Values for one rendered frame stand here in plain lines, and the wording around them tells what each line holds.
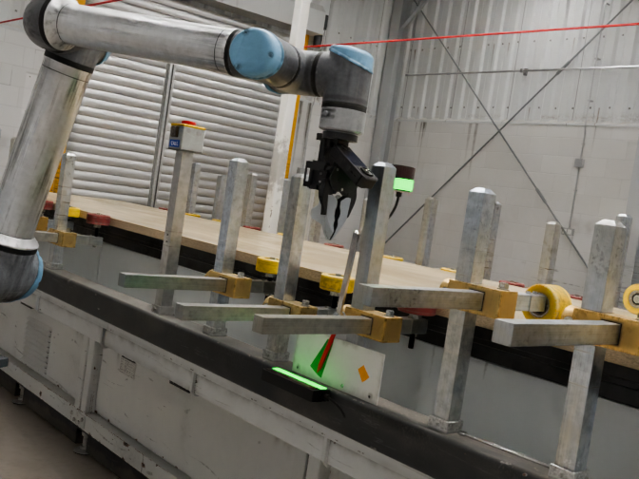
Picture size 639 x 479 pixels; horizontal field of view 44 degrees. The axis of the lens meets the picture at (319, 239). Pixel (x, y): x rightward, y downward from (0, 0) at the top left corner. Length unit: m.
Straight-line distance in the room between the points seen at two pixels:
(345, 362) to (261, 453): 0.71
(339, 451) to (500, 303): 0.52
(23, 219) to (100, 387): 1.20
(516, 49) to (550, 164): 1.69
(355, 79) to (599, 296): 0.62
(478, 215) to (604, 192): 8.37
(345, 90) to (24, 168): 0.81
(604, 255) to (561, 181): 8.83
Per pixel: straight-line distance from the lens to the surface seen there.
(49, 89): 1.93
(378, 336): 1.54
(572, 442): 1.31
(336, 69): 1.56
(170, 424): 2.64
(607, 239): 1.27
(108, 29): 1.69
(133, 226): 2.73
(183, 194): 2.18
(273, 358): 1.79
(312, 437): 1.75
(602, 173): 9.81
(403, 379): 1.80
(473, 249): 1.41
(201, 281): 1.89
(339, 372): 1.62
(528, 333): 1.05
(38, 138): 1.95
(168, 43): 1.60
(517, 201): 10.44
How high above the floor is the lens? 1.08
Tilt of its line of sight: 3 degrees down
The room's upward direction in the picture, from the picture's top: 9 degrees clockwise
